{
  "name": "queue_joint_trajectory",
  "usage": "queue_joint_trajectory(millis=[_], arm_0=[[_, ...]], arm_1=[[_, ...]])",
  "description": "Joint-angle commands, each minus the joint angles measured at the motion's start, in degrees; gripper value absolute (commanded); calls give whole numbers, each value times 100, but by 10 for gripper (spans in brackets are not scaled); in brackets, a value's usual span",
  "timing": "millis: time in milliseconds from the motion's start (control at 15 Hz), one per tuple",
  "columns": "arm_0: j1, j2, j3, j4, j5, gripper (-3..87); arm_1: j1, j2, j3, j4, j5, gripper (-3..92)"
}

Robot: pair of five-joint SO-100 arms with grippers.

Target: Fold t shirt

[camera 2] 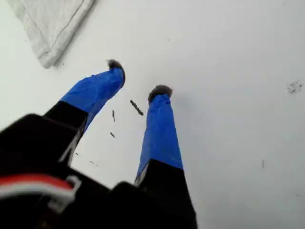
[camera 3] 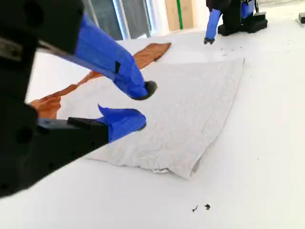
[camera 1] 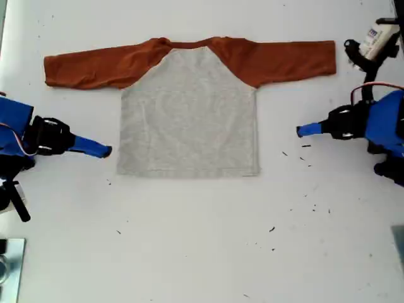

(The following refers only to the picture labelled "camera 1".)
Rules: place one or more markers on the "black camera stalk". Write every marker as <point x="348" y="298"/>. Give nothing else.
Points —
<point x="367" y="67"/>
<point x="20" y="205"/>

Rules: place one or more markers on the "white and black camera box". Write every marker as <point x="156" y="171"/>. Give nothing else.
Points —
<point x="377" y="39"/>

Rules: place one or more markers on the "steel plate with black clamp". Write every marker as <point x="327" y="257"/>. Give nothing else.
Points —
<point x="14" y="271"/>

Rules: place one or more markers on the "grey t-shirt with brown sleeves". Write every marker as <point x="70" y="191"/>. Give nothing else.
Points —
<point x="189" y="120"/>

